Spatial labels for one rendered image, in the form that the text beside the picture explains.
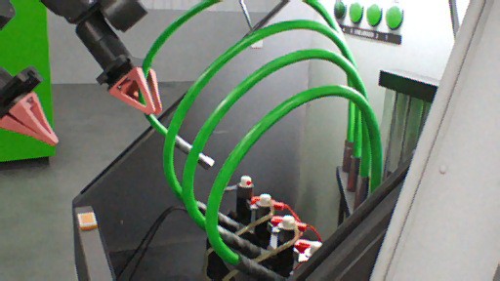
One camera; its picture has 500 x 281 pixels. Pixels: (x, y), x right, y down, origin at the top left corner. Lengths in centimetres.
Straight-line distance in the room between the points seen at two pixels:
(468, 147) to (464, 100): 5
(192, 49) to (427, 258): 707
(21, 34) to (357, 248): 356
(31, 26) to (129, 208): 290
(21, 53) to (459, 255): 368
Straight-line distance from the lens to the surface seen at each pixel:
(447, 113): 54
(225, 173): 57
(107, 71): 91
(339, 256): 56
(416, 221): 54
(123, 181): 115
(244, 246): 72
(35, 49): 399
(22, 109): 75
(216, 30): 758
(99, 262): 95
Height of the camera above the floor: 142
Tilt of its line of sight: 17 degrees down
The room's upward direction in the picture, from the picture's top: 3 degrees clockwise
